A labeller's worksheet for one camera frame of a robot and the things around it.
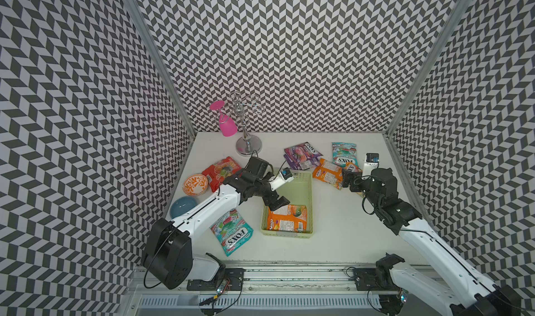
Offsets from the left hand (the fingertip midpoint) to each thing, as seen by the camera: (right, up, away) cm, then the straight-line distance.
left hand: (280, 192), depth 81 cm
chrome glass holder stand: (-18, +20, +31) cm, 41 cm away
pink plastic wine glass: (-26, +29, +20) cm, 44 cm away
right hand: (+28, +8, -2) cm, 30 cm away
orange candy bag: (+4, -11, +5) cm, 13 cm away
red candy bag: (-30, +6, +16) cm, 34 cm away
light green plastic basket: (+9, -3, +15) cm, 18 cm away
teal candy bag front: (-19, -15, 0) cm, 25 cm away
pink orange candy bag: (+34, +9, +18) cm, 40 cm away
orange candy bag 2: (+24, +5, +19) cm, 31 cm away
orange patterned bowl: (-39, +1, +14) cm, 42 cm away
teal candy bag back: (+34, +16, +27) cm, 46 cm away
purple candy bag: (+11, +14, +24) cm, 30 cm away
